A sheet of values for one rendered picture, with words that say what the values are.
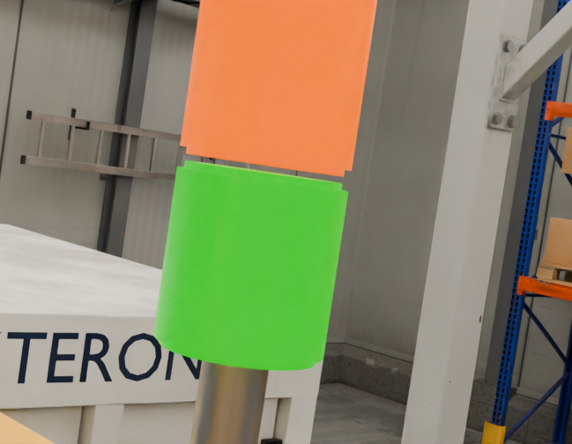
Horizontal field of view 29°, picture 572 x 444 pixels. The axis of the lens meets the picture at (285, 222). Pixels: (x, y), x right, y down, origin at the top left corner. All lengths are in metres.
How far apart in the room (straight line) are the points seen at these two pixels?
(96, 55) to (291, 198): 9.12
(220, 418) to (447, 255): 2.58
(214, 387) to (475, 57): 2.61
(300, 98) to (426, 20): 11.38
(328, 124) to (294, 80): 0.02
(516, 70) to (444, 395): 0.85
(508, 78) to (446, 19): 8.66
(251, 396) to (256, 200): 0.06
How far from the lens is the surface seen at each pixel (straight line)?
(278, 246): 0.30
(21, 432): 0.45
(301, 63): 0.30
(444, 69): 11.41
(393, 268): 11.55
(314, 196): 0.30
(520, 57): 2.85
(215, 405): 0.32
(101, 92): 9.45
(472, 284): 2.89
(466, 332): 2.91
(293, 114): 0.30
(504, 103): 2.89
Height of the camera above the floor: 2.22
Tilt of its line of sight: 3 degrees down
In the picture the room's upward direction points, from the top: 8 degrees clockwise
